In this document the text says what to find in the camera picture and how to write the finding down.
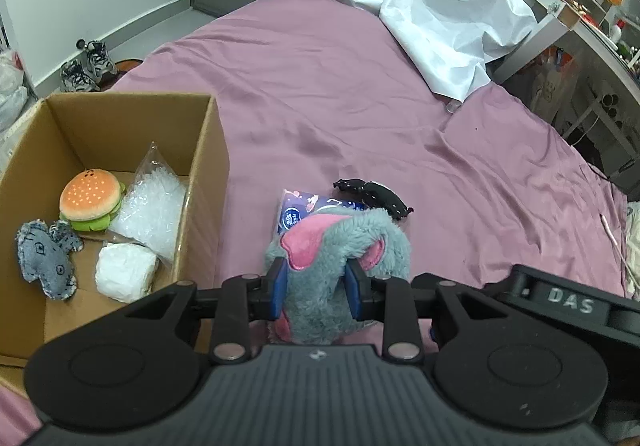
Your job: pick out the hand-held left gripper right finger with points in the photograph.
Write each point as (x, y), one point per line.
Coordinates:
(353, 292)

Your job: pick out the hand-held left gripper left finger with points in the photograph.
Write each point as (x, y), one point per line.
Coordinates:
(278, 288)

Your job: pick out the grey pink plush paw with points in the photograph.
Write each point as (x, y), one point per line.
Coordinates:
(330, 271)

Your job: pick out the clear bag of white beads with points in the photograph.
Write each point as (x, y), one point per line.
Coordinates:
(150, 207)

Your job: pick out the white bundle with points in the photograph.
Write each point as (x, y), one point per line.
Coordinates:
(125, 272)

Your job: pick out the burger plush toy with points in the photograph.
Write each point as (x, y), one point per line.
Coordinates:
(92, 198)

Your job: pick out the grey denim plush toy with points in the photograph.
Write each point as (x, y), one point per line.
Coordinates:
(42, 252)

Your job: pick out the cardboard box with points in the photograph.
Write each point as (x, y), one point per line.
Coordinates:
(30, 140)

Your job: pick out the blue tissue packet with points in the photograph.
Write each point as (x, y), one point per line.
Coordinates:
(295, 212)

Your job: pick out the floral quilt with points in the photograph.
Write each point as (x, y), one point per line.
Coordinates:
(633, 236)

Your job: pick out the black hair clip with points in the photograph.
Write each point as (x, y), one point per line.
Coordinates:
(376, 194)

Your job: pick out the paper bag under desk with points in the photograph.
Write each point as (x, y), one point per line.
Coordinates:
(550, 86)

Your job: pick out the white desk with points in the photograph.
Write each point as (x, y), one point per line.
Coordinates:
(590, 55)

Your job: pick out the cartoon floor mat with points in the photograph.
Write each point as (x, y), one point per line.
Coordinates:
(131, 63)

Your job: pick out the white bottle red cap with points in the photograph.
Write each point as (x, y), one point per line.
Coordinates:
(618, 31)

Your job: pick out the grey sneaker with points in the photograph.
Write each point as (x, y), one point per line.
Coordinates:
(100, 56)
(76, 75)

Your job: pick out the white plastic bag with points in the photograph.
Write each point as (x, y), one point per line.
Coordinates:
(10, 90)

